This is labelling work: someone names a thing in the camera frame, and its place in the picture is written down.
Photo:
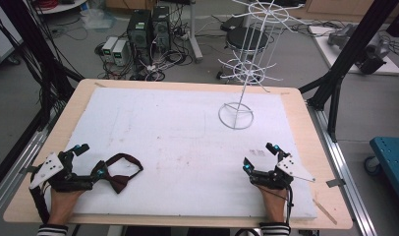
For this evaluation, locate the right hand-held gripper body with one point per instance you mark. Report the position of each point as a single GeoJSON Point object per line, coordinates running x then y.
{"type": "Point", "coordinates": [273, 179]}

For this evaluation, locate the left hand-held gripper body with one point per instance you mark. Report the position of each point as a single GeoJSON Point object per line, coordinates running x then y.
{"type": "Point", "coordinates": [68, 182]}

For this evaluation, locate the dark red bow tie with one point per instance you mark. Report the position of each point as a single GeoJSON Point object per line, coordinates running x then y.
{"type": "Point", "coordinates": [119, 182]}

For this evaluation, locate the person's left hand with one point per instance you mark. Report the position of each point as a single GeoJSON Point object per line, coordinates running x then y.
{"type": "Point", "coordinates": [62, 206]}

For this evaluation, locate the person's right hand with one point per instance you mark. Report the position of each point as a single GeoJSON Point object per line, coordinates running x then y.
{"type": "Point", "coordinates": [275, 205]}

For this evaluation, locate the grey tape strip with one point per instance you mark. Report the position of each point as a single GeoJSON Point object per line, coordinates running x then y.
{"type": "Point", "coordinates": [28, 169]}
{"type": "Point", "coordinates": [335, 182]}

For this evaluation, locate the thin wooden stick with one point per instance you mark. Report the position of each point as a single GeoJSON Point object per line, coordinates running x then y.
{"type": "Point", "coordinates": [325, 211]}

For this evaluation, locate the white foam mat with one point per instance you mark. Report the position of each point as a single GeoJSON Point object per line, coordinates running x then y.
{"type": "Point", "coordinates": [187, 147]}

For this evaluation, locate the white power supply box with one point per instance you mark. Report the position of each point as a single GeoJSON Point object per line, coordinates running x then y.
{"type": "Point", "coordinates": [109, 48]}
{"type": "Point", "coordinates": [120, 52]}

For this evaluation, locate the white flat board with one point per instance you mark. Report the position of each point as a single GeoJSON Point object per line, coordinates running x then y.
{"type": "Point", "coordinates": [325, 49]}

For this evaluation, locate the black round stool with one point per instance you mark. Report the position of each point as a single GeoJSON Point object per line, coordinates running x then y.
{"type": "Point", "coordinates": [246, 38]}

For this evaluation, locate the blue wheeled cart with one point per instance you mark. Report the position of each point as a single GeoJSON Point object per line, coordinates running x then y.
{"type": "Point", "coordinates": [392, 164]}

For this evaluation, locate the black computer tower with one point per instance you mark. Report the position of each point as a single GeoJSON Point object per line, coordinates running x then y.
{"type": "Point", "coordinates": [161, 28]}
{"type": "Point", "coordinates": [139, 34]}

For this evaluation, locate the clear plastic bag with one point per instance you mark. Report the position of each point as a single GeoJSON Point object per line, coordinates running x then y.
{"type": "Point", "coordinates": [97, 19]}

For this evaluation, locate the grey machine on board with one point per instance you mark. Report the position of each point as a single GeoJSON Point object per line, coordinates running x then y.
{"type": "Point", "coordinates": [371, 49]}

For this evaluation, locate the grey metal table leg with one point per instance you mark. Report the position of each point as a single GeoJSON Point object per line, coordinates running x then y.
{"type": "Point", "coordinates": [193, 32]}

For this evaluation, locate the round white table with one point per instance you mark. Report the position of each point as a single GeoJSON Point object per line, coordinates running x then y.
{"type": "Point", "coordinates": [61, 7]}

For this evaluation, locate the aluminium rail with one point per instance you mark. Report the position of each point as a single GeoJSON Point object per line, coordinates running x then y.
{"type": "Point", "coordinates": [345, 177]}
{"type": "Point", "coordinates": [20, 164]}

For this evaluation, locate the black metal frame strut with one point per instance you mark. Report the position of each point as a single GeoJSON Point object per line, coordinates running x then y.
{"type": "Point", "coordinates": [30, 49]}
{"type": "Point", "coordinates": [351, 49]}

